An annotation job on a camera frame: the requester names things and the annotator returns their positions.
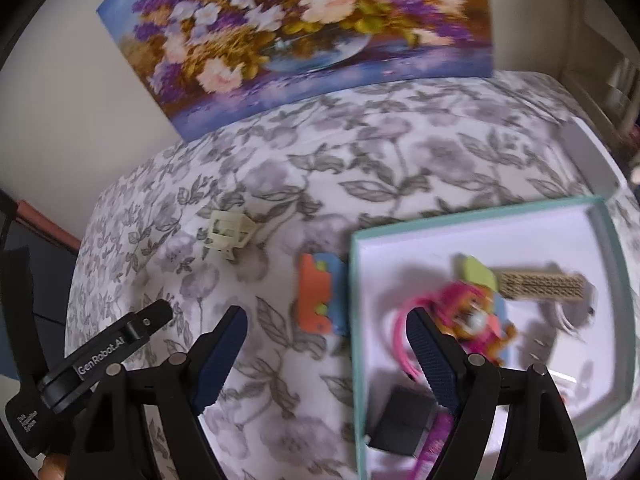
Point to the grey floral blanket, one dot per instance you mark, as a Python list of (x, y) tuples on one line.
[(400, 150)]

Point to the pink blue green foam toy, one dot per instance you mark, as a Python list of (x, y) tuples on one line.
[(475, 270)]

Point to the white flat device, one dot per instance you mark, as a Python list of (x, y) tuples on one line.
[(590, 155)]

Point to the teal box tray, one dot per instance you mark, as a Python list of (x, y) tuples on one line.
[(425, 260)]

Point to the cream plastic clip piece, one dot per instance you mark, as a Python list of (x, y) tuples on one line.
[(227, 232)]

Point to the pink pup figure toy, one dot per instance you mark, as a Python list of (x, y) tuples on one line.
[(465, 310)]

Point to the flower painting canvas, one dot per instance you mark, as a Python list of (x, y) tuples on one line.
[(300, 35)]

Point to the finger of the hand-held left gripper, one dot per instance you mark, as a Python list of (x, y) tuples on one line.
[(120, 340)]

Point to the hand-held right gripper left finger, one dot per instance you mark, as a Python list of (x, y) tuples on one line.
[(220, 360)]

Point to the dark blue cabinet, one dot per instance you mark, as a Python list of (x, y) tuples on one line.
[(40, 260)]

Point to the orange white plastic toy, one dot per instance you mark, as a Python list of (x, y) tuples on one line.
[(565, 396)]

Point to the person's left hand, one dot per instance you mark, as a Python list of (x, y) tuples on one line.
[(52, 470)]

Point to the white smartwatch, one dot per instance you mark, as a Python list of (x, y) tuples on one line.
[(575, 315)]

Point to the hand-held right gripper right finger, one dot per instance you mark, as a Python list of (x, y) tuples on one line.
[(435, 360)]

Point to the white shelf unit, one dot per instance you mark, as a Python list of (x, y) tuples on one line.
[(600, 60)]

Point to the pink smartwatch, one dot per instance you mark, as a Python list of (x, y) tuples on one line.
[(435, 440)]

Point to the black charger plug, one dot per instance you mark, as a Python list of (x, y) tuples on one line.
[(400, 420)]

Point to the orange blue foam toy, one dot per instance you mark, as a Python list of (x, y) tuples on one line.
[(315, 300)]

